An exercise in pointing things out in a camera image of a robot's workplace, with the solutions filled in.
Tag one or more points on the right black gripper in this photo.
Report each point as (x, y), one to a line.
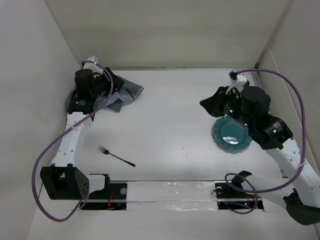
(213, 103)

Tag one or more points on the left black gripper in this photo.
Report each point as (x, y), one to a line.
(98, 76)

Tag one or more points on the grey striped cloth placemat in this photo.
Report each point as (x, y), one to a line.
(125, 95)

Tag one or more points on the teal ceramic plate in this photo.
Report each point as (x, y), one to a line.
(230, 134)

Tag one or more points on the black fork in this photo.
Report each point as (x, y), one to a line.
(107, 152)

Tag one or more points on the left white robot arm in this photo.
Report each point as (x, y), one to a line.
(62, 179)

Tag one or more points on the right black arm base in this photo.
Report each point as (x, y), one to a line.
(230, 199)

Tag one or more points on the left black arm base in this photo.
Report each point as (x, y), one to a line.
(113, 198)

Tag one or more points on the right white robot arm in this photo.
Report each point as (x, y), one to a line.
(246, 106)

